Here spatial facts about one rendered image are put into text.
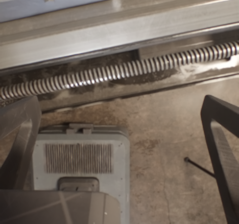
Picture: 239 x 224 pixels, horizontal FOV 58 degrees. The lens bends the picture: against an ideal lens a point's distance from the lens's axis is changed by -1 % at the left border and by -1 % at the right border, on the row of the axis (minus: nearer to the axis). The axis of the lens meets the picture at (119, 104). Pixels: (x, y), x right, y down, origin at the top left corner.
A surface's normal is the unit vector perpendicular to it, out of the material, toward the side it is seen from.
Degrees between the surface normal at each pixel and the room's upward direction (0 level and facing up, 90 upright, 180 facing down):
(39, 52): 36
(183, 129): 0
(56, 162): 0
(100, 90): 0
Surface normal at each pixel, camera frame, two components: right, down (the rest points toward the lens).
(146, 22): 0.10, 0.68
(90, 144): -0.01, 0.13
